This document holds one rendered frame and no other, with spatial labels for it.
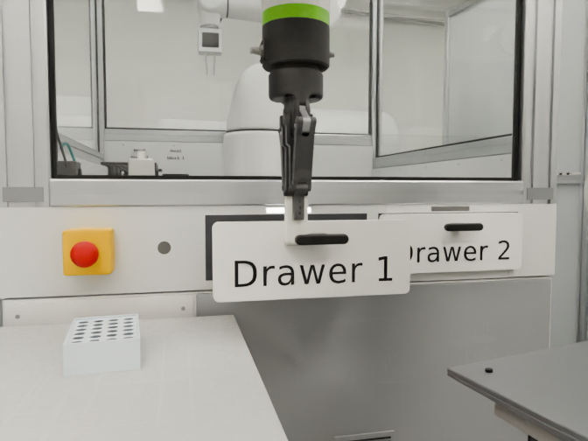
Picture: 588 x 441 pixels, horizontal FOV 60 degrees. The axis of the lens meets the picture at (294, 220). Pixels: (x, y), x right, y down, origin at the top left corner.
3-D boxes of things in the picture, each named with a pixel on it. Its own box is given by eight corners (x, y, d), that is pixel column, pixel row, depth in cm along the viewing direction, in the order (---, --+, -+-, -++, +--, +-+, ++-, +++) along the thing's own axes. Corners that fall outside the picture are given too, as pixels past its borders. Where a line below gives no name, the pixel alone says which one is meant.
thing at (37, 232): (555, 275, 103) (556, 203, 102) (-2, 298, 81) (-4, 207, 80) (377, 234, 196) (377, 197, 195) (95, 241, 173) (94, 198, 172)
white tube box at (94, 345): (140, 369, 60) (139, 338, 60) (63, 377, 58) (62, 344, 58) (138, 339, 72) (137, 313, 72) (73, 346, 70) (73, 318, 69)
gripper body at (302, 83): (263, 77, 73) (263, 142, 73) (274, 62, 65) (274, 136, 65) (314, 79, 75) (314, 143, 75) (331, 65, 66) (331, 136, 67)
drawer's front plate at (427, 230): (521, 269, 99) (523, 213, 99) (381, 275, 93) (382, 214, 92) (515, 268, 101) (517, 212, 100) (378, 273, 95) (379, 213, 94)
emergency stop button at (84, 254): (97, 268, 77) (97, 241, 77) (69, 269, 76) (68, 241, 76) (101, 264, 80) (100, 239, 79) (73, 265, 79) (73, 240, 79)
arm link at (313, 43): (344, 20, 66) (325, 40, 75) (255, 13, 63) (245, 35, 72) (344, 67, 66) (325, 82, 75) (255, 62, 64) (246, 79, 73)
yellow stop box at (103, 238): (111, 275, 79) (110, 229, 79) (61, 276, 78) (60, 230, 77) (115, 270, 84) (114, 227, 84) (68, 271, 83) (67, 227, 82)
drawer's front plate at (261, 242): (409, 293, 76) (410, 220, 75) (213, 303, 70) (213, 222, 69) (404, 290, 78) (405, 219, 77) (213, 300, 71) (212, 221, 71)
